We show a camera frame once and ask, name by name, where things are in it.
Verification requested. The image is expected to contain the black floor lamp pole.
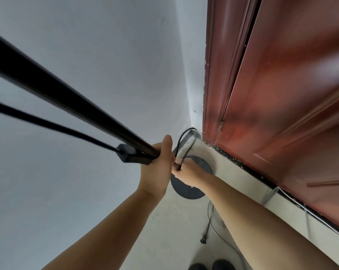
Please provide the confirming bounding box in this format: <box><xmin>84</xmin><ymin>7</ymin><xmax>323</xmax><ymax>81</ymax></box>
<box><xmin>0</xmin><ymin>28</ymin><xmax>161</xmax><ymax>160</ymax></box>

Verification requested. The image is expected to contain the grey cable with black plug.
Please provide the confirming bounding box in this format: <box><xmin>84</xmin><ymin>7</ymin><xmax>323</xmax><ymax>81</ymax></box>
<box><xmin>200</xmin><ymin>199</ymin><xmax>244</xmax><ymax>263</ymax></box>

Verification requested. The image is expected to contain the red-brown wooden door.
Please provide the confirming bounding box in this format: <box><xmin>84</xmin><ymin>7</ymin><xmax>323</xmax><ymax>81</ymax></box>
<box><xmin>215</xmin><ymin>0</ymin><xmax>339</xmax><ymax>240</ymax></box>

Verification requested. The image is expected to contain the person's left hand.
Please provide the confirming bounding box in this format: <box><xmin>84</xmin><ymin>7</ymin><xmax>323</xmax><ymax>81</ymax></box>
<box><xmin>138</xmin><ymin>134</ymin><xmax>176</xmax><ymax>201</ymax></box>

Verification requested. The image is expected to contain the person's right forearm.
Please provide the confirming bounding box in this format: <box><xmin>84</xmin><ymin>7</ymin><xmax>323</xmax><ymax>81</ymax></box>
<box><xmin>198</xmin><ymin>176</ymin><xmax>339</xmax><ymax>270</ymax></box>

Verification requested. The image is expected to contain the person's black right shoe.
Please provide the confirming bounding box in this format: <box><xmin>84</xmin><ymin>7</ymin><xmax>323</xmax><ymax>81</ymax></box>
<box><xmin>213</xmin><ymin>259</ymin><xmax>238</xmax><ymax>270</ymax></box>

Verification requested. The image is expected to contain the black speckled door threshold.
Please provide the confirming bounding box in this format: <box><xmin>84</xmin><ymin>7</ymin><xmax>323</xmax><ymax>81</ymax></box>
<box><xmin>203</xmin><ymin>140</ymin><xmax>339</xmax><ymax>243</ymax></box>

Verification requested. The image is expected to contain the person's right hand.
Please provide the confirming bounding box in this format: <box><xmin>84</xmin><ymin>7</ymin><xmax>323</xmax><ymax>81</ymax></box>
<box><xmin>171</xmin><ymin>159</ymin><xmax>215</xmax><ymax>192</ymax></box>

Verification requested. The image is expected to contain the black lamp power cable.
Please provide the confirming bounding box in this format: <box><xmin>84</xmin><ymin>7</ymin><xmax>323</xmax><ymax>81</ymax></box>
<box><xmin>0</xmin><ymin>98</ymin><xmax>197</xmax><ymax>171</ymax></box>

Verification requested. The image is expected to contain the round black lamp base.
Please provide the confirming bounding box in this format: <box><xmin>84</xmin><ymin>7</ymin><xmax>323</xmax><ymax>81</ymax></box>
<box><xmin>170</xmin><ymin>155</ymin><xmax>213</xmax><ymax>200</ymax></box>

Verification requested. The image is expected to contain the thin white cable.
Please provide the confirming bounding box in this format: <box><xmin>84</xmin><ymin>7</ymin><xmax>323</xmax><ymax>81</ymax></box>
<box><xmin>263</xmin><ymin>187</ymin><xmax>339</xmax><ymax>239</ymax></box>

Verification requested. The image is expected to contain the person's left forearm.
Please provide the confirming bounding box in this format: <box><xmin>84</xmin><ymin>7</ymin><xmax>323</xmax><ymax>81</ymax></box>
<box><xmin>41</xmin><ymin>188</ymin><xmax>165</xmax><ymax>270</ymax></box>

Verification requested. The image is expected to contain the red-brown door frame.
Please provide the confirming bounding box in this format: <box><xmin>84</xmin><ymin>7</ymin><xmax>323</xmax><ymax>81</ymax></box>
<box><xmin>202</xmin><ymin>0</ymin><xmax>263</xmax><ymax>147</ymax></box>

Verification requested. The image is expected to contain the black inline cable switch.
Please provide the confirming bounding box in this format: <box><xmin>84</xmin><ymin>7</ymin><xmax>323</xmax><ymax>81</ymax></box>
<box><xmin>117</xmin><ymin>143</ymin><xmax>156</xmax><ymax>166</ymax></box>

